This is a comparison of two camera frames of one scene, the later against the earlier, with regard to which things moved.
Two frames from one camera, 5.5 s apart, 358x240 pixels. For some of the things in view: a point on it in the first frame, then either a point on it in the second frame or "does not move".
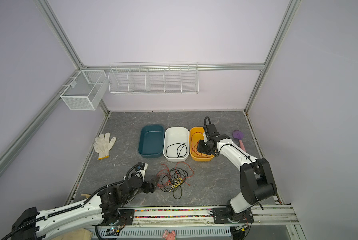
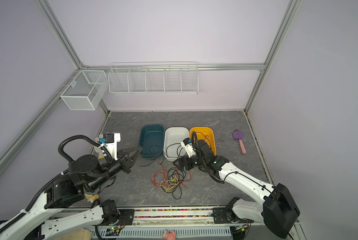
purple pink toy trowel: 238,134 does not move
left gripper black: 147,189 → 125,160
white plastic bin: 176,143 does not move
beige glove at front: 82,234 does not move
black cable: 177,150 does not move
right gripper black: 200,148 → 187,159
